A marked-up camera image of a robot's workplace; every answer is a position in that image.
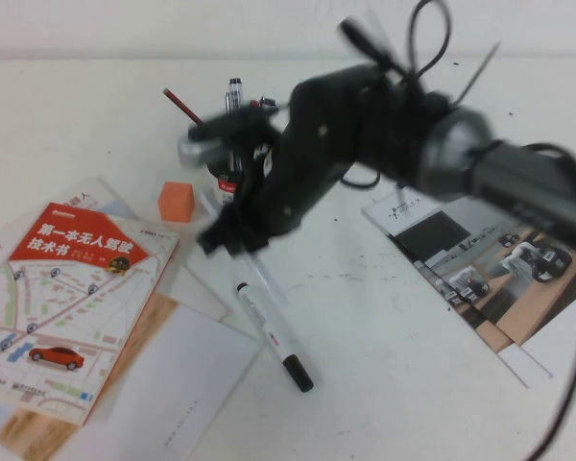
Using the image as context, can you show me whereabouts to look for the white marker with black cap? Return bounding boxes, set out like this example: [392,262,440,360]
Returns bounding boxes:
[235,281,315,394]

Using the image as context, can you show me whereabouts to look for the black zip tie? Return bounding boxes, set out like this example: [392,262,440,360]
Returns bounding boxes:
[459,39,504,106]

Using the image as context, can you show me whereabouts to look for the wood-print brochure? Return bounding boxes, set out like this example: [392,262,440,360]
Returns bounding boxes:
[0,291,180,455]

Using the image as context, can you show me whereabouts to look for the orange map-cover book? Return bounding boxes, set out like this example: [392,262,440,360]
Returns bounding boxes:
[0,201,180,427]

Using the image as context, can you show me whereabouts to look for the black looped cable with plug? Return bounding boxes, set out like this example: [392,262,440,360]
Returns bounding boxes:
[338,0,452,82]

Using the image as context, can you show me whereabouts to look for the white-edged brochure underneath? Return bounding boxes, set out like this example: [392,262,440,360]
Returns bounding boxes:
[497,341,556,390]

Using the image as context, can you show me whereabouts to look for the orange foam cube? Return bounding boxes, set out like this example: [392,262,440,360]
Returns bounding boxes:
[156,181,196,225]

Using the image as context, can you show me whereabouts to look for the white brochure with red characters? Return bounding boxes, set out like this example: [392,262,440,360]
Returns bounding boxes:
[0,176,126,289]

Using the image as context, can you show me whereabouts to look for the red pencil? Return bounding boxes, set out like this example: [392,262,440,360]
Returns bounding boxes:
[161,87,206,127]

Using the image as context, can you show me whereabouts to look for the black mesh pen holder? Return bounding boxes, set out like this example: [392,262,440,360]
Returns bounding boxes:
[209,160,253,208]

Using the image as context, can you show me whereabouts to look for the translucent white sheet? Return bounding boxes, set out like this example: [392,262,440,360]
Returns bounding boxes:
[156,230,233,333]

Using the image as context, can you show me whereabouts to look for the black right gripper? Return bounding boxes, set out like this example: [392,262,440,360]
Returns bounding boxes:
[197,136,349,259]

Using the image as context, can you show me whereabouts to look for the plain white booklet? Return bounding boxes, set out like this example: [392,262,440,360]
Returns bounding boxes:
[57,304,263,461]

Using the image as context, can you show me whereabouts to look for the all-white marker pen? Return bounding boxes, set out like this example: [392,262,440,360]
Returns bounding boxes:
[198,193,290,307]

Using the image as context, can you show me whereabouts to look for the AgileX robot photo brochure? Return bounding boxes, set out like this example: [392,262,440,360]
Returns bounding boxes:
[362,189,576,380]

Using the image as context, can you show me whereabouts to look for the tall white black-capped marker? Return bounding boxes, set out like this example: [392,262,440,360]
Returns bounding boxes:
[227,77,245,115]

